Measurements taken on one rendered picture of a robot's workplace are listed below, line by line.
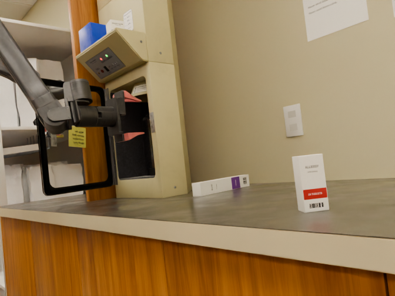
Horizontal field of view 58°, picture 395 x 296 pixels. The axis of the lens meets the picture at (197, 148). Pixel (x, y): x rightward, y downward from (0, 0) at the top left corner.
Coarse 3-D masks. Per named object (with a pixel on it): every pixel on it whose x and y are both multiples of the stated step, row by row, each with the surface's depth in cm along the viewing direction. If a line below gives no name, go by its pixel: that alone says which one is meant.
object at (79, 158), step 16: (96, 96) 141; (80, 128) 133; (96, 128) 140; (48, 144) 121; (64, 144) 127; (80, 144) 132; (96, 144) 139; (48, 160) 121; (64, 160) 126; (80, 160) 131; (96, 160) 138; (64, 176) 125; (80, 176) 131; (96, 176) 137
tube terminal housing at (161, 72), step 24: (120, 0) 134; (144, 0) 125; (168, 0) 138; (144, 24) 124; (168, 24) 131; (168, 48) 130; (144, 72) 126; (168, 72) 128; (168, 96) 127; (168, 120) 126; (168, 144) 125; (168, 168) 124; (120, 192) 142; (144, 192) 130; (168, 192) 123
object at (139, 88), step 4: (136, 84) 135; (140, 84) 134; (144, 84) 133; (136, 88) 134; (140, 88) 133; (144, 88) 132; (132, 92) 136; (136, 92) 133; (140, 92) 132; (144, 92) 132; (136, 96) 143; (140, 96) 145; (144, 96) 146; (144, 100) 147
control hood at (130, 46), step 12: (108, 36) 120; (120, 36) 117; (132, 36) 120; (144, 36) 123; (96, 48) 128; (120, 48) 122; (132, 48) 120; (144, 48) 123; (84, 60) 138; (132, 60) 124; (144, 60) 122; (120, 72) 134
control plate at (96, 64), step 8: (96, 56) 132; (104, 56) 130; (112, 56) 128; (88, 64) 138; (96, 64) 136; (104, 64) 133; (120, 64) 129; (96, 72) 140; (104, 72) 138; (112, 72) 135
